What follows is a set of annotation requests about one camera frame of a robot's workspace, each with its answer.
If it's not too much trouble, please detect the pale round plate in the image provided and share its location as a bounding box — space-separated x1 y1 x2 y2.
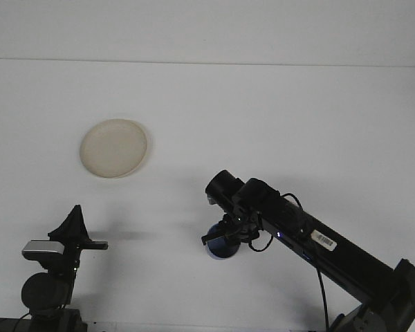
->
79 118 150 180

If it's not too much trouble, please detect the pale blue cup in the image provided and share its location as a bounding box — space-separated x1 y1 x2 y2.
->
206 223 242 260

